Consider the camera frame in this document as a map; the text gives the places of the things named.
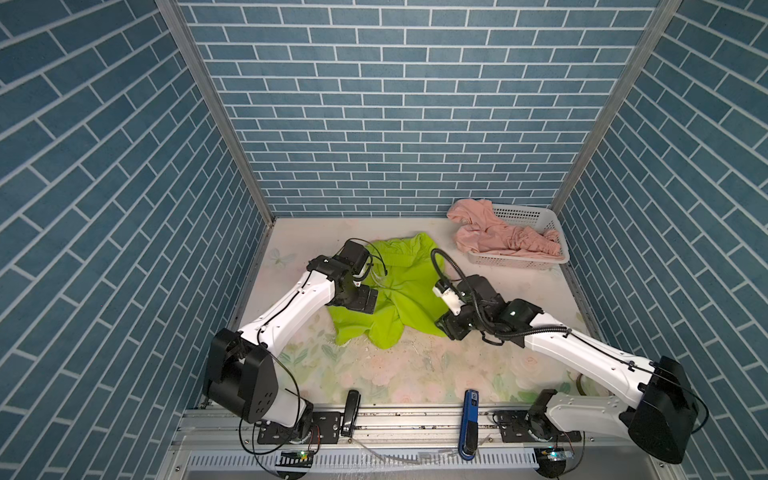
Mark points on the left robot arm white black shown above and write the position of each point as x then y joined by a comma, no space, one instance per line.
241,373

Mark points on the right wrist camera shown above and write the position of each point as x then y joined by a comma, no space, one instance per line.
446,292

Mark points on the white plastic laundry basket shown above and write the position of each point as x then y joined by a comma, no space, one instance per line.
539,219

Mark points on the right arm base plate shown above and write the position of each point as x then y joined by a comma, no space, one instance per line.
515,427

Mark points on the green circuit board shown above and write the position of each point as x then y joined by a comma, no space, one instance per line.
295,459
552,455

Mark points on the left green circuit board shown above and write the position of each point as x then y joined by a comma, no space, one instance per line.
295,459

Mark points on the aluminium front rail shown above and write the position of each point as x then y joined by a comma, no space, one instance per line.
215,428

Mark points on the right green circuit board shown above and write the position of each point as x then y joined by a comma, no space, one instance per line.
552,455

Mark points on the pink shorts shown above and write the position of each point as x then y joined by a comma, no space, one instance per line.
482,232

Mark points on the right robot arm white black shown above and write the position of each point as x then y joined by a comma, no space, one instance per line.
651,402

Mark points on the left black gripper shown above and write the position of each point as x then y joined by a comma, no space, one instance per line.
361,302

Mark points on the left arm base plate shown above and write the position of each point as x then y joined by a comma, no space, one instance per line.
325,428

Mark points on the lime green shorts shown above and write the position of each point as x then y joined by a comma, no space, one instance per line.
403,276

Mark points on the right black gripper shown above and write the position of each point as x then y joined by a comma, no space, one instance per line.
449,326

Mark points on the blue black handheld device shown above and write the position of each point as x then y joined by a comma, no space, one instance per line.
468,437

